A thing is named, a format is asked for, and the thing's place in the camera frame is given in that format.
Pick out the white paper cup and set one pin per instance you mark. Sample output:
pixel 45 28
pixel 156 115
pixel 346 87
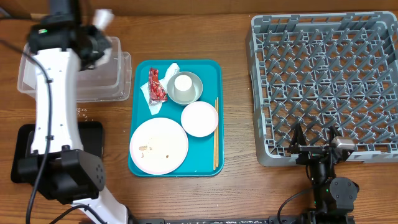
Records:
pixel 184 89

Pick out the black rectangular tray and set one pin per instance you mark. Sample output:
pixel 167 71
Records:
pixel 91 134

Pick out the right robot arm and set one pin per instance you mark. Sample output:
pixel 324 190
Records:
pixel 333 196

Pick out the clear plastic waste bin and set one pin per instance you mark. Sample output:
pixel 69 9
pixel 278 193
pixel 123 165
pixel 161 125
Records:
pixel 108 82

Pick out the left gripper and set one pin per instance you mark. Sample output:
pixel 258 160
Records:
pixel 102 43

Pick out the white napkin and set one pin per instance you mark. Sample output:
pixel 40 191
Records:
pixel 102 18
pixel 155 107

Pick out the red snack wrapper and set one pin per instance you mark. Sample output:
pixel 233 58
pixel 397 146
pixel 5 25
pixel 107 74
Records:
pixel 157 93

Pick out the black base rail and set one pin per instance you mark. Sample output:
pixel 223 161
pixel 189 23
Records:
pixel 270 220

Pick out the scattered rice grains on table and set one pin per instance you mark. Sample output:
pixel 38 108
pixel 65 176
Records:
pixel 83 114

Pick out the grey plastic dish rack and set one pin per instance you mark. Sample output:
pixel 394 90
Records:
pixel 324 70

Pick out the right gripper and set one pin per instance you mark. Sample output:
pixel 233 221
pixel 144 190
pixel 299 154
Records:
pixel 309 152

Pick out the teal plastic serving tray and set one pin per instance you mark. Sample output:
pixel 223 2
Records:
pixel 199 159

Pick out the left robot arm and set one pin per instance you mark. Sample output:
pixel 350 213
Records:
pixel 57 166

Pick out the small white plate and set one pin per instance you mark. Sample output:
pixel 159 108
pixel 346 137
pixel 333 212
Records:
pixel 199 119

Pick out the large white dinner plate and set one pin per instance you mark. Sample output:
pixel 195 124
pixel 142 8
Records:
pixel 158 146

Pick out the grey metal bowl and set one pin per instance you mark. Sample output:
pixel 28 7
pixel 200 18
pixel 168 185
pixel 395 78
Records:
pixel 196 82

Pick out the right wooden chopstick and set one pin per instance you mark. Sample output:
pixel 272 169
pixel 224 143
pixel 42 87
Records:
pixel 217 134

